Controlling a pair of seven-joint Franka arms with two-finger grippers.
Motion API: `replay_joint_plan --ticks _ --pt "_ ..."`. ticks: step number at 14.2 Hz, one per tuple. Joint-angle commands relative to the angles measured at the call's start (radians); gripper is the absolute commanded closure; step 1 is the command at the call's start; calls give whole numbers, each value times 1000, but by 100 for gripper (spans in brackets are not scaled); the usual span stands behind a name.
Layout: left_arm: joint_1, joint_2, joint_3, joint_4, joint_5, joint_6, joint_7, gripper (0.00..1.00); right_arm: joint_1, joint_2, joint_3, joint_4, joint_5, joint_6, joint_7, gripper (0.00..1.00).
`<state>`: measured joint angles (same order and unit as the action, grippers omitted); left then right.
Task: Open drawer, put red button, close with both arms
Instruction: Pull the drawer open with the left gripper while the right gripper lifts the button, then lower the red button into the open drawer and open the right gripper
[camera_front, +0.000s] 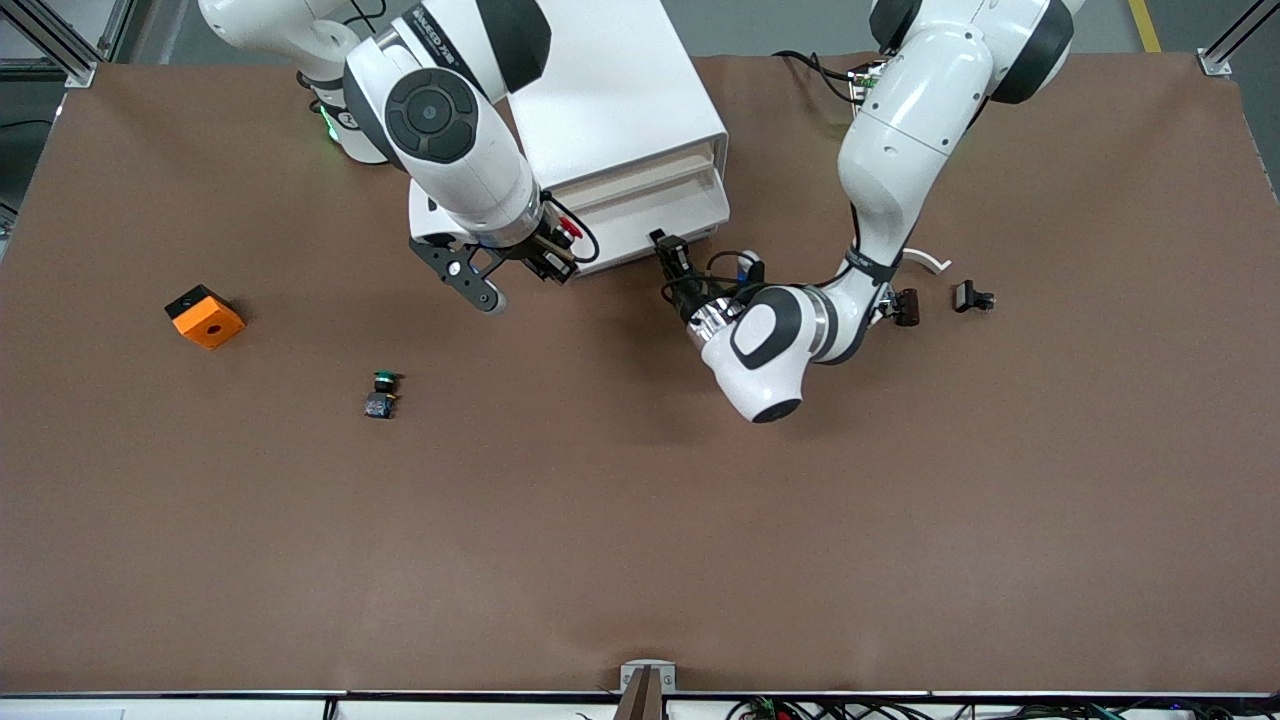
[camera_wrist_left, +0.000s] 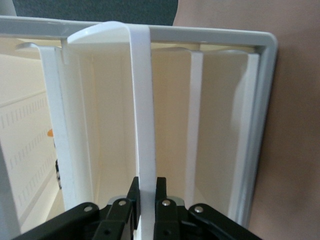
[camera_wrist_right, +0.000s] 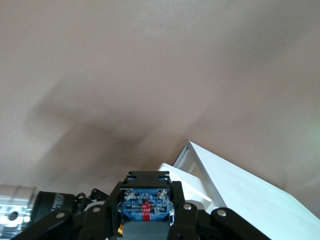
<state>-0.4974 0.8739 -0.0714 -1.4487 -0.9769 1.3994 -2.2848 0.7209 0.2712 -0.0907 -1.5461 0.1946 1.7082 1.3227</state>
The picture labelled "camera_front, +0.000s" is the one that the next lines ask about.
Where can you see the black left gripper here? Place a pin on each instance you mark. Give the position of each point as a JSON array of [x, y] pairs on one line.
[[685, 291]]

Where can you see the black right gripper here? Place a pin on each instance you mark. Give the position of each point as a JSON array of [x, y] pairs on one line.
[[541, 254]]

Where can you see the white plastic drawer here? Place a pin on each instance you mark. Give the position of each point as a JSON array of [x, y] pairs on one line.
[[640, 225]]

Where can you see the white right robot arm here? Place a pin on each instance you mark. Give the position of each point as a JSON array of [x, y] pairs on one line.
[[470, 170]]

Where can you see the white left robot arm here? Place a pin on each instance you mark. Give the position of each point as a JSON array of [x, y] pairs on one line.
[[900, 130]]

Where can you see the white drawer cabinet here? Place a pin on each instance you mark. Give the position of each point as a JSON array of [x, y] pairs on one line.
[[610, 90]]

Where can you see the small dark brown block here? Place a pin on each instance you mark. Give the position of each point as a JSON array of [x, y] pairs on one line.
[[908, 308]]

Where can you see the brown table mat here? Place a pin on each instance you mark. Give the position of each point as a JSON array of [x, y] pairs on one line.
[[640, 500]]

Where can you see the orange block with black face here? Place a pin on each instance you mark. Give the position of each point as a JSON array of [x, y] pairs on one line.
[[210, 322]]

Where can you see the green push button switch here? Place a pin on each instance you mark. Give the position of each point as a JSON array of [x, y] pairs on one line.
[[380, 406]]

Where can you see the white curved plastic bracket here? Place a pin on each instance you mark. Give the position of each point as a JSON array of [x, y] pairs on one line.
[[925, 258]]

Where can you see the black push switch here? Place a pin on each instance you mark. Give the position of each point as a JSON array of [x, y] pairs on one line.
[[965, 296]]

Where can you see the grey metal edge bracket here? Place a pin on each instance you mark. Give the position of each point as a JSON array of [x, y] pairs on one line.
[[648, 690]]

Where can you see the white table edge rail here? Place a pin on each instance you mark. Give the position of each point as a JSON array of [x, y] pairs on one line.
[[450, 710]]

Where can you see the aluminium frame post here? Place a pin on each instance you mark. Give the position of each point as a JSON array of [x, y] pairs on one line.
[[72, 68], [1215, 62]]

